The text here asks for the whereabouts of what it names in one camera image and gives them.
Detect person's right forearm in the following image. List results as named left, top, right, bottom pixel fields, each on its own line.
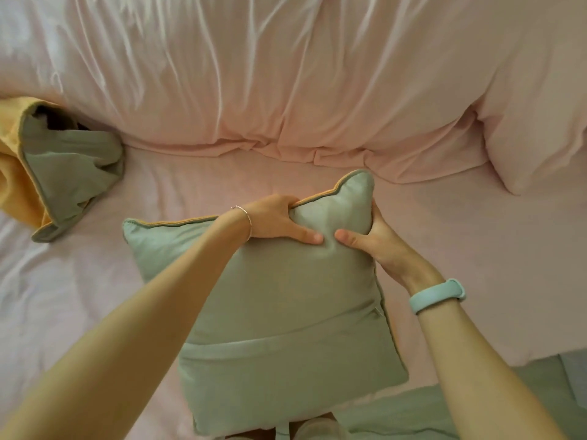
left=417, top=302, right=569, bottom=440

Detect person's left hand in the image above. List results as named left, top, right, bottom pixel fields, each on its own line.
left=243, top=194, right=325, bottom=246

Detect grey and orange pillowcase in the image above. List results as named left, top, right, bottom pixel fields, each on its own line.
left=0, top=95, right=125, bottom=243
left=121, top=169, right=410, bottom=437

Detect pink pillow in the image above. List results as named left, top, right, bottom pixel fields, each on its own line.
left=474, top=22, right=587, bottom=196

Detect pink bed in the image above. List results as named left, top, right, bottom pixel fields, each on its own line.
left=0, top=146, right=587, bottom=440

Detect thin gold bracelet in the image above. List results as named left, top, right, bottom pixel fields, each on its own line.
left=231, top=205, right=254, bottom=243

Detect person's right hand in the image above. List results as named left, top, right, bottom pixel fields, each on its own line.
left=333, top=199, right=446, bottom=296

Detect person's left forearm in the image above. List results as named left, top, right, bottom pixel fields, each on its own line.
left=0, top=210, right=251, bottom=440

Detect person's white shorts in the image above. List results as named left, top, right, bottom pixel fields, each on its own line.
left=224, top=416, right=354, bottom=440

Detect white nightstand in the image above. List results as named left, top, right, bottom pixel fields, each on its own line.
left=559, top=350, right=587, bottom=404

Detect white smartwatch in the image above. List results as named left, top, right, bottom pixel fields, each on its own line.
left=408, top=278, right=467, bottom=316

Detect pink ruffled duvet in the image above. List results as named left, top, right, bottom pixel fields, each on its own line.
left=0, top=0, right=489, bottom=185

